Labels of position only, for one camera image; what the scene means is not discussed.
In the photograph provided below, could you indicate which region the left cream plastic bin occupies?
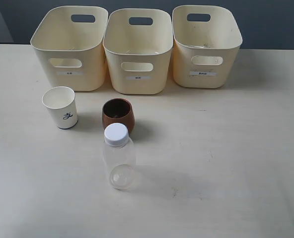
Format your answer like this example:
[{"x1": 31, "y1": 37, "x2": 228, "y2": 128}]
[{"x1": 30, "y1": 5, "x2": 108, "y2": 91}]

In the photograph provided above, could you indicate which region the cream plastic bin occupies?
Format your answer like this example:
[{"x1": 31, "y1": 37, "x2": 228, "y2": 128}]
[
  {"x1": 172, "y1": 5, "x2": 243, "y2": 89},
  {"x1": 30, "y1": 5, "x2": 108, "y2": 91},
  {"x1": 103, "y1": 8, "x2": 173, "y2": 94}
]

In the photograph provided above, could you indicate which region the white paper cup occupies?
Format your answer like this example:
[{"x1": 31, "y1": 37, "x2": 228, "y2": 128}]
[{"x1": 42, "y1": 86, "x2": 78, "y2": 129}]

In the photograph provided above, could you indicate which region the clear plastic bottle white cap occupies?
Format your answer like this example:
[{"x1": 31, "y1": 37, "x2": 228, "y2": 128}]
[{"x1": 103, "y1": 123, "x2": 136, "y2": 190}]

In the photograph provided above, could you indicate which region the brown wooden cup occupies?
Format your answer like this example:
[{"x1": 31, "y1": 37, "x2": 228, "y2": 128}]
[{"x1": 102, "y1": 98, "x2": 135, "y2": 134}]

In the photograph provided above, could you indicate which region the middle cream plastic bin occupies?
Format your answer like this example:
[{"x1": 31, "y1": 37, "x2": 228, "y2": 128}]
[{"x1": 103, "y1": 8, "x2": 173, "y2": 94}]

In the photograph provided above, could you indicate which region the right cream plastic bin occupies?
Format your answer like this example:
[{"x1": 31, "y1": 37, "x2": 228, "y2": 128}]
[{"x1": 172, "y1": 5, "x2": 243, "y2": 89}]

